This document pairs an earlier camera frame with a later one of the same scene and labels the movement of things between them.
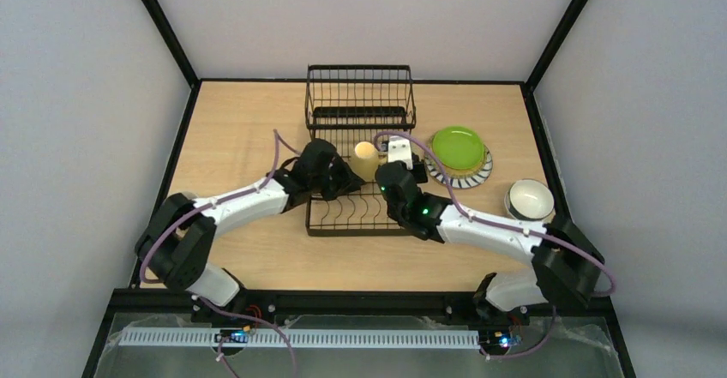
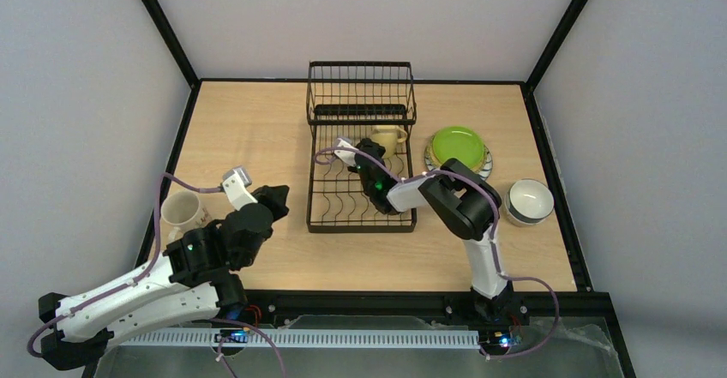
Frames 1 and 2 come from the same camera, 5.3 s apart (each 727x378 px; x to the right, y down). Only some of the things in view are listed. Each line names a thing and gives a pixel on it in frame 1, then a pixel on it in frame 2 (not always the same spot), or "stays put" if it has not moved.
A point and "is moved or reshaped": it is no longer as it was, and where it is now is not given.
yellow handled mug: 365,160 is moved or reshaped
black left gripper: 345,177 -> 270,200
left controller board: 231,336 stays put
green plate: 458,147 stays put
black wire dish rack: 353,105 stays put
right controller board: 495,338 stays put
